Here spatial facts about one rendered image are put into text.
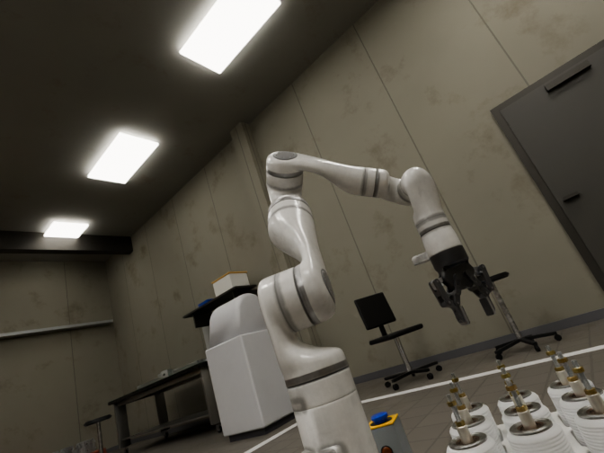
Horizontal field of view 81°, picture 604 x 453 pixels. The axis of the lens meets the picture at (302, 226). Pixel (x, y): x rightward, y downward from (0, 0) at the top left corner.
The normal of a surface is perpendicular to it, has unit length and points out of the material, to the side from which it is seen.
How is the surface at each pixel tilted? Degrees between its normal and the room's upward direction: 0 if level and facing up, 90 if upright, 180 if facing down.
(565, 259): 90
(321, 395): 90
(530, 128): 90
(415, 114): 90
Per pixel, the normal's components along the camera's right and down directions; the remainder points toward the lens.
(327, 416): -0.08, -0.32
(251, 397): -0.60, -0.09
